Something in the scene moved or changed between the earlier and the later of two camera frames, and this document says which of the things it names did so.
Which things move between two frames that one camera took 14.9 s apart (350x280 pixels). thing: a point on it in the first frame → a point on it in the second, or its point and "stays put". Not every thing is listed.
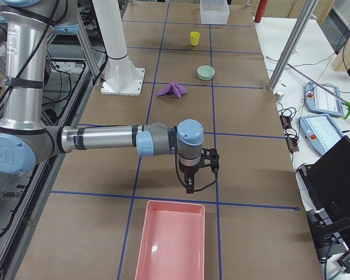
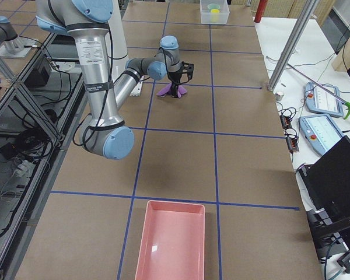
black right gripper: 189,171 → 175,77
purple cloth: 173,89 stays put
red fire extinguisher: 261,10 stays put
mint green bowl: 205,72 → 213,6
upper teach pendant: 318,100 stays put
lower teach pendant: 321,131 stays put
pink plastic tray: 172,246 stays put
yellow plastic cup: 194,38 → 214,15
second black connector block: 292,144 stays put
